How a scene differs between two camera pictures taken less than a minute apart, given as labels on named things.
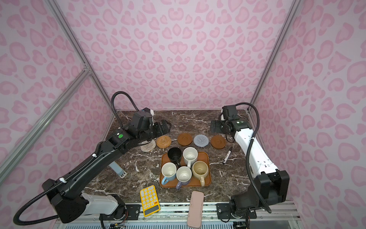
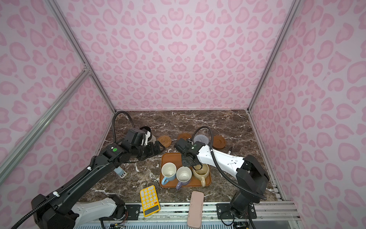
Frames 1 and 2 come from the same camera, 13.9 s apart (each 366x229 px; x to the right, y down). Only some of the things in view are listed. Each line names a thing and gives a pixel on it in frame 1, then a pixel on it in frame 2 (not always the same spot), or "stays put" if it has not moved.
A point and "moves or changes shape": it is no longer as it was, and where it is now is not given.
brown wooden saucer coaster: [218, 141] stays put
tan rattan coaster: [163, 141] stays put
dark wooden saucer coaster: [185, 139] stays put
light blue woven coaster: [201, 140] stays put
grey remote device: [117, 169] stays put
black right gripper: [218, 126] → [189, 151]
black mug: [175, 155] moves or changes shape
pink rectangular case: [195, 210] stays put
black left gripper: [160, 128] → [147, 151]
